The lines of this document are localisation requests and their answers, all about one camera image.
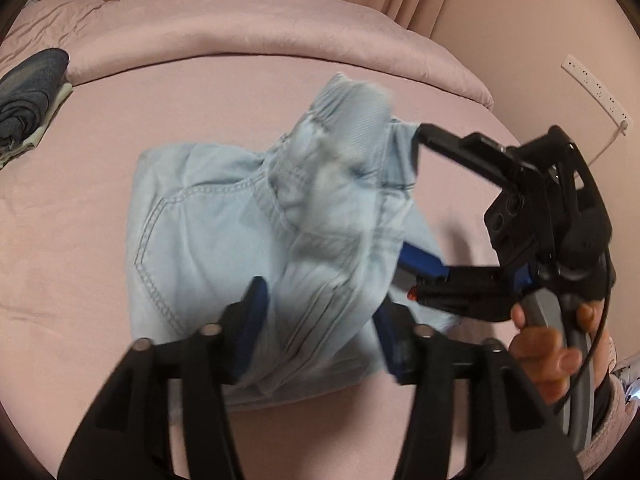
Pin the person's right forearm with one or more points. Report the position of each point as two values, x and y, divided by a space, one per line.
617 420

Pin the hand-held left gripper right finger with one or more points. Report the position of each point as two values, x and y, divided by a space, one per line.
392 345

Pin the pink duvet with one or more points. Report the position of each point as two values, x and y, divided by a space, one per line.
250 30

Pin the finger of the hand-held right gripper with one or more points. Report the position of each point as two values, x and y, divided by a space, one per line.
440 141
425 262

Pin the person's right hand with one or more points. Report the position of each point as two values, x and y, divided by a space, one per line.
545 355

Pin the folded light green cloth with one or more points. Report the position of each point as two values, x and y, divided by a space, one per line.
50 115

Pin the folded dark jeans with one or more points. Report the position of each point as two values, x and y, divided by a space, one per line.
30 90

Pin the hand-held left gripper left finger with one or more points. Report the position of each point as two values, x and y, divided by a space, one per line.
252 320

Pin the light blue denim shorts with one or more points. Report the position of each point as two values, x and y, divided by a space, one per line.
200 220

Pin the white power strip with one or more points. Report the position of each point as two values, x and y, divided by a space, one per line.
595 87

